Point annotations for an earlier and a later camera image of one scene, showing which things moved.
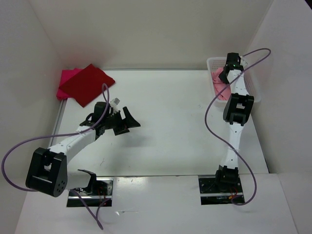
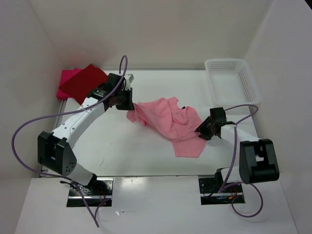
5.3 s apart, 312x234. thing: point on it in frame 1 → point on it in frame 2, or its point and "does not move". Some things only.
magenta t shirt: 66,75 does not move
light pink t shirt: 219,84 → 169,120
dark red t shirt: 84,86 does not move
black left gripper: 127,122 → 128,106
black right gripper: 222,77 → 205,135
